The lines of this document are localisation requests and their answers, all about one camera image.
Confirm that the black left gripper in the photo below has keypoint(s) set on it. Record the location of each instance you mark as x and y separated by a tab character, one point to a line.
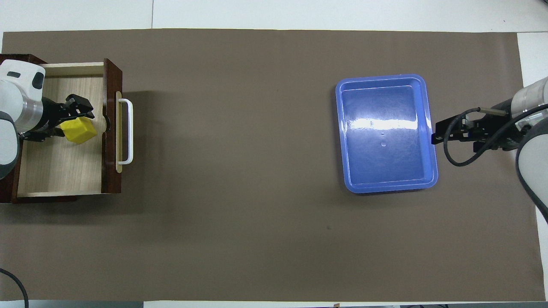
53	115

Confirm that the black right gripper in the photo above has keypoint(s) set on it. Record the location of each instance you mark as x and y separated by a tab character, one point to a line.
501	134

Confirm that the yellow cube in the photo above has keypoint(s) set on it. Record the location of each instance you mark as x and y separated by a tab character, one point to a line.
79	130

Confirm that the blue plastic tray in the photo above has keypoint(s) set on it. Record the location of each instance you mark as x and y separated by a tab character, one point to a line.
385	137

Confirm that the dark wooden cabinet housing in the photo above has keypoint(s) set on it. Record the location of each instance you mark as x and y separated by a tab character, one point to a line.
6	188

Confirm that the brown table mat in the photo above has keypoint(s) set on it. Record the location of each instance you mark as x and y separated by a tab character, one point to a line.
257	171

